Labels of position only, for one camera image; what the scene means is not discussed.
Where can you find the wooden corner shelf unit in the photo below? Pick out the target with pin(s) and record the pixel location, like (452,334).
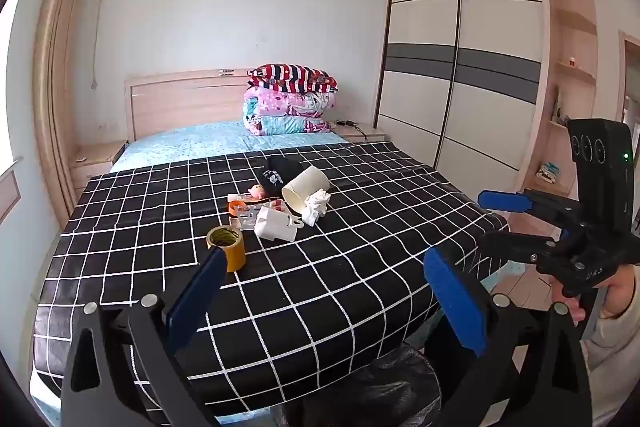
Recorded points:
(575,57)

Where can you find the crumpled white tissue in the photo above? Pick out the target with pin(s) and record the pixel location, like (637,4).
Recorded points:
(316,204)

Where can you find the pink doll toy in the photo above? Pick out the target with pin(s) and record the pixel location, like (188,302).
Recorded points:
(258,192)

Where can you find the black trash bag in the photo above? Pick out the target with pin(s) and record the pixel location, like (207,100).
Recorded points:
(380,387)

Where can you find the black checked blanket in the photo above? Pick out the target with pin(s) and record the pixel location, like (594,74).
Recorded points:
(320,277)

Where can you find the clear plastic wrapper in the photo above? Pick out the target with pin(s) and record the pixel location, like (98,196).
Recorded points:
(245,221)

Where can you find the wooden headboard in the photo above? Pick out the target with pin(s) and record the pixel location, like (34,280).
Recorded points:
(185,102)

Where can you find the white sliding door wardrobe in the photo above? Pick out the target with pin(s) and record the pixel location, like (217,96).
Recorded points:
(465,57)

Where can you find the window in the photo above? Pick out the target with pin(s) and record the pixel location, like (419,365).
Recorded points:
(11,87)

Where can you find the wooden nightstand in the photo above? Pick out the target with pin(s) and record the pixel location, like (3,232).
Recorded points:
(362,133)
(92,162)

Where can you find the yellow tape roll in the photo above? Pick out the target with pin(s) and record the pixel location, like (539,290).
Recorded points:
(227,247)

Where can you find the red striped pillow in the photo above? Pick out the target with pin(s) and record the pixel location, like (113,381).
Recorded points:
(292,77)

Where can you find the light blue bed sheet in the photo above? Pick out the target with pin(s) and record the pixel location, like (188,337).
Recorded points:
(190,144)

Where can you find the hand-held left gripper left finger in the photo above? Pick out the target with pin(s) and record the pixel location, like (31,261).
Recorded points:
(197,297)

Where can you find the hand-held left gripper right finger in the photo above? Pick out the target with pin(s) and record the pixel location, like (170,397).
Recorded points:
(457,302)

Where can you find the red and white wrapper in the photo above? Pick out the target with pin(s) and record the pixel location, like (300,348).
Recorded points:
(276,206)

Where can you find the white charger adapter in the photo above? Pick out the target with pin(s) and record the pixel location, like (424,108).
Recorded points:
(272,224)

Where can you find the black cap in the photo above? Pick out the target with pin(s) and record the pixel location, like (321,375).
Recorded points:
(280,174)

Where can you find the white paper cup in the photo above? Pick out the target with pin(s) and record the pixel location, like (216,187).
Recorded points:
(307,187)

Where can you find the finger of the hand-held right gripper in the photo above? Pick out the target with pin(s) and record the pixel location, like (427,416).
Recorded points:
(502,201)
(515,246)

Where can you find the orange tape roll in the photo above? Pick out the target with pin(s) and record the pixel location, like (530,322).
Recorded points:
(237,208)

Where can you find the blue and white packet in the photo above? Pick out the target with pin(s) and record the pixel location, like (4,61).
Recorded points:
(550,171)

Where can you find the person's right hand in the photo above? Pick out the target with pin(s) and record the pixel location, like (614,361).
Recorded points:
(620,294)

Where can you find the white plastic hook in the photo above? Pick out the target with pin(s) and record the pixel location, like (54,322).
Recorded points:
(296,223)

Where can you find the pink folded quilt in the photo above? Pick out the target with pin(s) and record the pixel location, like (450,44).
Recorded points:
(287,112)

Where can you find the beige curtain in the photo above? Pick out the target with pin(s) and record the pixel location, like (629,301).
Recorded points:
(55,72)

